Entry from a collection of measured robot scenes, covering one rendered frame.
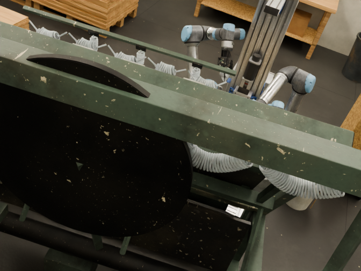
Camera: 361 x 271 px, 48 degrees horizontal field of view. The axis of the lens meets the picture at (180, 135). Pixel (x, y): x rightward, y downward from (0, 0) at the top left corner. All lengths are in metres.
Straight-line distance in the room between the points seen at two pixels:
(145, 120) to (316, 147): 0.51
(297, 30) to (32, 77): 6.12
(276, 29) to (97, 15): 3.46
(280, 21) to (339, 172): 1.87
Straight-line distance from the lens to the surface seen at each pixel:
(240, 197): 2.54
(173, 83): 1.77
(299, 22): 7.08
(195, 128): 1.20
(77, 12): 6.17
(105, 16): 5.92
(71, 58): 1.25
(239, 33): 2.83
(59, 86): 1.28
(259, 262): 2.72
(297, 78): 2.82
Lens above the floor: 2.90
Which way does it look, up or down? 39 degrees down
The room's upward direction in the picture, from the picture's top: 16 degrees clockwise
